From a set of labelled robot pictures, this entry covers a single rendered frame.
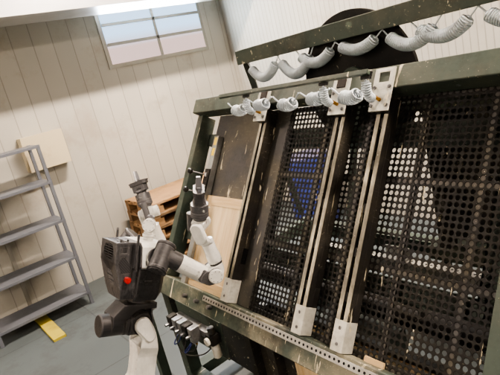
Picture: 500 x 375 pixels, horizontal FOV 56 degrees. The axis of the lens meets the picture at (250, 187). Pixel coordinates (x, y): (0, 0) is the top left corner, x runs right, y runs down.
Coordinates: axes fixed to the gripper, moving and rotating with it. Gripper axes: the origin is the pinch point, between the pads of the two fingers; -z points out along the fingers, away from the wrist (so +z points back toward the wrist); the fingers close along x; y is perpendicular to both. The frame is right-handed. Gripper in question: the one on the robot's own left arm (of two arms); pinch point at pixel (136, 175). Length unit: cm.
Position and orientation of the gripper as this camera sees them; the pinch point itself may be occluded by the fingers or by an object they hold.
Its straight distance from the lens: 284.1
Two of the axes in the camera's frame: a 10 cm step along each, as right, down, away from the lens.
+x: 8.8, -3.0, -3.8
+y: -3.6, 1.0, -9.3
